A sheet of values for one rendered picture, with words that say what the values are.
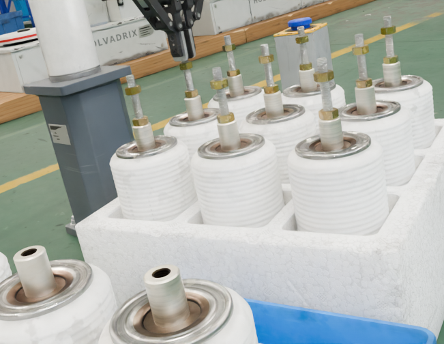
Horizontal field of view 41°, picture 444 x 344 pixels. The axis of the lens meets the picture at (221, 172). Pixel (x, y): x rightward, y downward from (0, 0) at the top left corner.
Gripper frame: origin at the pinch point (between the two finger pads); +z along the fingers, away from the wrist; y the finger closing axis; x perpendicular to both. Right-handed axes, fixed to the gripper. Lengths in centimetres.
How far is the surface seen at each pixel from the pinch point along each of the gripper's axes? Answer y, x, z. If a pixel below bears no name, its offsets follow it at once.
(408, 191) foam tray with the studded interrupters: -3.9, -29.8, 17.1
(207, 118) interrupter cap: -1.0, -2.6, 9.8
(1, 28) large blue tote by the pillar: 236, 373, 9
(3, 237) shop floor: 0, 57, 35
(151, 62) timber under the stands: 152, 146, 30
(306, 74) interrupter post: 11.8, -11.1, 7.4
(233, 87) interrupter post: 10.7, 0.7, 8.6
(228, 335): -40, -32, 10
